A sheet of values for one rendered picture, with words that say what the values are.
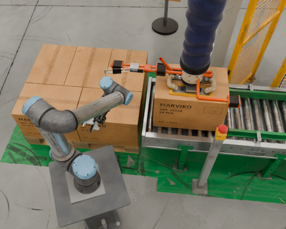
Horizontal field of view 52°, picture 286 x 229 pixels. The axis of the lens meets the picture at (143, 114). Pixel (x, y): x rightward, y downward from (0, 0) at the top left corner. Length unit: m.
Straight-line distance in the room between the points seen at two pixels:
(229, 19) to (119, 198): 2.10
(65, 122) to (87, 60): 1.87
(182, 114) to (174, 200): 0.89
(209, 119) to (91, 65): 1.40
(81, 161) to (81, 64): 1.51
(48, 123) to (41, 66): 1.91
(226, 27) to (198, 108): 1.19
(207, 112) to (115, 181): 0.92
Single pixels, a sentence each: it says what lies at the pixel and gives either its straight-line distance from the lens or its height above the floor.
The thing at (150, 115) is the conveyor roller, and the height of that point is 0.55.
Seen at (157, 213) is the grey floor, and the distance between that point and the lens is 2.86.
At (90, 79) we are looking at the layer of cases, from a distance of 3.05.
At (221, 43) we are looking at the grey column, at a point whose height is 0.60.
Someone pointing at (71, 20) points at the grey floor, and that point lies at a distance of 4.80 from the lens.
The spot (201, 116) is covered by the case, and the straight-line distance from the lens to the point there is 2.49.
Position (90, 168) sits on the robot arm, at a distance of 1.91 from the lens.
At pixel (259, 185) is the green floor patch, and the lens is 3.17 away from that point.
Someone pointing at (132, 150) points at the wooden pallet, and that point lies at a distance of 3.05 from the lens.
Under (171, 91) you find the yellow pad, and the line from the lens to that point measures 2.34.
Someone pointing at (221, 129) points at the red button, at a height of 1.04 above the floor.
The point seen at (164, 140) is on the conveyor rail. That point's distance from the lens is 2.55.
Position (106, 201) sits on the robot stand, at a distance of 2.12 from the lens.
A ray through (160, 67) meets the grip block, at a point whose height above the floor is 1.10.
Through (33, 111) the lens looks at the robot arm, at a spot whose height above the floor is 1.62.
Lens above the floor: 2.73
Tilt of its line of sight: 54 degrees down
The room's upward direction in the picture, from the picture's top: straight up
